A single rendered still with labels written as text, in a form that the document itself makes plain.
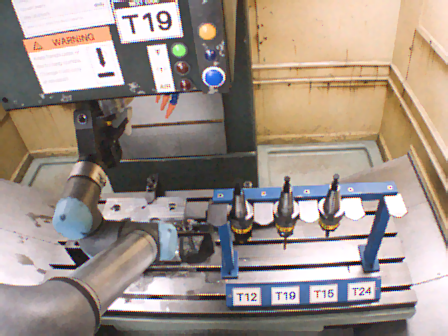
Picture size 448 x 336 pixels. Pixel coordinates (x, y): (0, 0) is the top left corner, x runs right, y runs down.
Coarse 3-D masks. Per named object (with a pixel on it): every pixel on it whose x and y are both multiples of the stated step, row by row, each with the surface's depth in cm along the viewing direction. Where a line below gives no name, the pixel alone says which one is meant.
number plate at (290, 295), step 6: (276, 288) 104; (282, 288) 104; (288, 288) 104; (294, 288) 104; (276, 294) 104; (282, 294) 104; (288, 294) 104; (294, 294) 104; (276, 300) 104; (282, 300) 104; (288, 300) 104; (294, 300) 104
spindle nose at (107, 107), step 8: (72, 104) 83; (80, 104) 81; (88, 104) 80; (96, 104) 80; (104, 104) 81; (112, 104) 82; (120, 104) 83; (128, 104) 86; (96, 112) 82; (104, 112) 82; (112, 112) 83
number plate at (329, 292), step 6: (312, 288) 103; (318, 288) 103; (324, 288) 103; (330, 288) 103; (336, 288) 103; (312, 294) 103; (318, 294) 103; (324, 294) 103; (330, 294) 103; (336, 294) 103; (312, 300) 103; (318, 300) 103; (324, 300) 103; (330, 300) 103; (336, 300) 103
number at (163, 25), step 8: (152, 8) 53; (160, 8) 53; (168, 8) 53; (144, 16) 54; (152, 16) 54; (160, 16) 54; (168, 16) 54; (144, 24) 55; (152, 24) 55; (160, 24) 55; (168, 24) 55; (144, 32) 56; (152, 32) 56; (160, 32) 56; (168, 32) 56; (176, 32) 56
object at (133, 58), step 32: (0, 0) 52; (224, 0) 53; (0, 32) 56; (64, 32) 56; (192, 32) 56; (224, 32) 56; (0, 64) 60; (128, 64) 60; (192, 64) 59; (0, 96) 64; (32, 96) 64; (64, 96) 64; (96, 96) 64; (128, 96) 65
